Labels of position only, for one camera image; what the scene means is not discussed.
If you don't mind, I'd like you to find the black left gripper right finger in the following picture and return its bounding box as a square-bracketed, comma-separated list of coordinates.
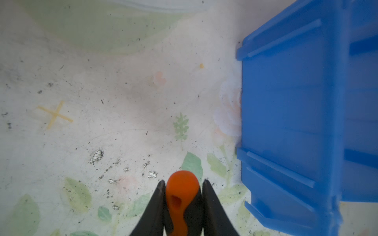
[202, 180, 239, 236]

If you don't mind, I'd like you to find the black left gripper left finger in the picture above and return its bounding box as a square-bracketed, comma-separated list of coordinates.
[130, 180, 165, 236]

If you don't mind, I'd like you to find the orange black screwdriver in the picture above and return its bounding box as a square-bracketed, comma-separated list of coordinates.
[164, 170, 204, 236]

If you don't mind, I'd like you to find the blue plastic bin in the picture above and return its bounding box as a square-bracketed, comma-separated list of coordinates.
[236, 1, 378, 236]

